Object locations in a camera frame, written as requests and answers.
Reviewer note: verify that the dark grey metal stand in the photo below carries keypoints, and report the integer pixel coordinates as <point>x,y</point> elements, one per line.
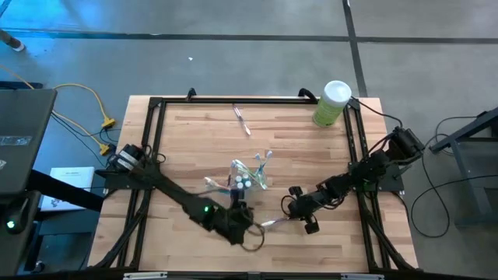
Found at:
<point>459,134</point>

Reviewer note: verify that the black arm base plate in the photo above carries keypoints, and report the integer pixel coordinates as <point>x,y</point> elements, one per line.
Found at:
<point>393,183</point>
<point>116,183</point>

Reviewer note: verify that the colourful toothbrushes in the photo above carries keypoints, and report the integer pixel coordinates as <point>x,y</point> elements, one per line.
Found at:
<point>261,181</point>

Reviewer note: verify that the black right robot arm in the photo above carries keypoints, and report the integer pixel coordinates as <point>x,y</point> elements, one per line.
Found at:
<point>369,171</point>

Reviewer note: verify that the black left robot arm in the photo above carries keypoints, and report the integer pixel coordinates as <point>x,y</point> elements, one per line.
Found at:
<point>167,186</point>

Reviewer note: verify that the green wipes canister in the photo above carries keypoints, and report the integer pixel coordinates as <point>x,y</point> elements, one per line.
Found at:
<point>330,109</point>

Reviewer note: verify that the purple bristled white toothbrush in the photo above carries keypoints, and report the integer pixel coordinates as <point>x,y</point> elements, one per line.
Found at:
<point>274,222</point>

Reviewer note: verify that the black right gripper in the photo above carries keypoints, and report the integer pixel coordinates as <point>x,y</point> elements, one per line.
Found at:
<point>305,206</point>

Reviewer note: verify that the clear plastic bag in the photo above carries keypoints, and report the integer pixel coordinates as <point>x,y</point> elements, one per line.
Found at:
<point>15,141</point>
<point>254,186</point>

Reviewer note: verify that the blue bristled white toothbrush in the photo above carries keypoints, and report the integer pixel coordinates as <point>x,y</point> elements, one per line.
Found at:
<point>257,157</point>

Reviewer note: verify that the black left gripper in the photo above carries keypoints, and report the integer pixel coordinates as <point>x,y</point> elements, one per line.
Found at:
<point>231,223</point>

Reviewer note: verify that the person's shoe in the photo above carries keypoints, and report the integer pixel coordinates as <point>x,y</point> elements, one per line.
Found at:
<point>15,44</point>

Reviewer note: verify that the black side desk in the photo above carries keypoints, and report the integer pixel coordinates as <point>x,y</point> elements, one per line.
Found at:
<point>27,116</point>

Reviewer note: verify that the white booklet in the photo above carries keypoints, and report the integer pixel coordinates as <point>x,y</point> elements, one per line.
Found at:
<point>74,177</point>

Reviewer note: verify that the silver metal bracket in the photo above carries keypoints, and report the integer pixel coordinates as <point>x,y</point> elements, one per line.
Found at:
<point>362,277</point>
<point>144,276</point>

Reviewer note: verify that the black device with cyan light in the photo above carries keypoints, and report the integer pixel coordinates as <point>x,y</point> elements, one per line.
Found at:
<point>15,218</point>

